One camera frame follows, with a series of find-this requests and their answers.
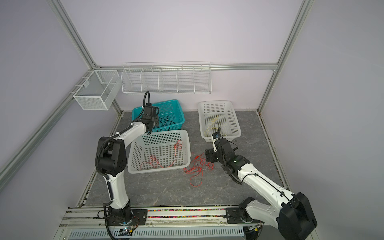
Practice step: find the white wire wall shelf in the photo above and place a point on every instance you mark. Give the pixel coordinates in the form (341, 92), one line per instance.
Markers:
(167, 78)

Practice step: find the white mesh wall box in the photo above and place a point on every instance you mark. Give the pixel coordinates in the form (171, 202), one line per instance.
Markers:
(99, 90)

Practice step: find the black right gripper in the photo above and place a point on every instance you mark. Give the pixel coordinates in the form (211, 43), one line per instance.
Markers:
(210, 155)

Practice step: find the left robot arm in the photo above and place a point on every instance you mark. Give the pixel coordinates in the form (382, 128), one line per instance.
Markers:
(111, 160)

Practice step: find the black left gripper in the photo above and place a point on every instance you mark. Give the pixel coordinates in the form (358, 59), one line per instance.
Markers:
(157, 121)

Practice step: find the teal plastic basket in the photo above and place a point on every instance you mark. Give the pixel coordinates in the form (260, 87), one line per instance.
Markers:
(171, 116)

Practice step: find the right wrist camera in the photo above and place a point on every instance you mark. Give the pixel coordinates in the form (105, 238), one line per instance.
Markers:
(215, 138)

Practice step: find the white plastic basket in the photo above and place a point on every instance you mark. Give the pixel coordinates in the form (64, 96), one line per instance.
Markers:
(218, 114)
(160, 151)

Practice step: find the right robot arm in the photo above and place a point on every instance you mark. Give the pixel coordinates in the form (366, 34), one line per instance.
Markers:
(290, 213)

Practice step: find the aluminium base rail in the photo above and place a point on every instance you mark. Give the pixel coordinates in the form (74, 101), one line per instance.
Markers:
(167, 223)

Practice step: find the white plastic basket near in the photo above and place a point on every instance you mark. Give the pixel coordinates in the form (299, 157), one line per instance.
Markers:
(160, 151)

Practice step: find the white plastic basket far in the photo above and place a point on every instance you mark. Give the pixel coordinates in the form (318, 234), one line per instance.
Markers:
(218, 114)

